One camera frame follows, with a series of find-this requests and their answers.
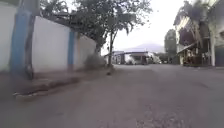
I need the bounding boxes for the low building with flat canopy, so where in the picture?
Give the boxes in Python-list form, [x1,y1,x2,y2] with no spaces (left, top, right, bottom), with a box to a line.
[103,50,161,66]

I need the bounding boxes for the grey asphalt road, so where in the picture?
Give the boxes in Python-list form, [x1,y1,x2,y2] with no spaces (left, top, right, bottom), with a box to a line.
[0,63,224,128]

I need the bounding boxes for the leafy roadside tree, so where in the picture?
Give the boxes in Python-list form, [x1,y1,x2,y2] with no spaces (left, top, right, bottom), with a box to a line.
[71,0,153,69]

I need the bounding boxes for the distant trees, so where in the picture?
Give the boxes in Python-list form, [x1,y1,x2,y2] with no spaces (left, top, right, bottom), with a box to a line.
[163,28,179,65]

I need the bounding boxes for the dirt verge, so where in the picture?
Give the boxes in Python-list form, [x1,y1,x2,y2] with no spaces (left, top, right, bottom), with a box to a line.
[0,66,116,101]

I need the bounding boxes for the multi-storey building with balconies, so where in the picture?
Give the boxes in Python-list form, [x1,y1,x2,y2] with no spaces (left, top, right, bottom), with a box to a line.
[173,0,224,68]

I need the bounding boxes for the white wall with blue pillars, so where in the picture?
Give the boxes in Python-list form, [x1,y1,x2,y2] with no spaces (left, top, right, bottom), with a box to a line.
[0,0,98,75]

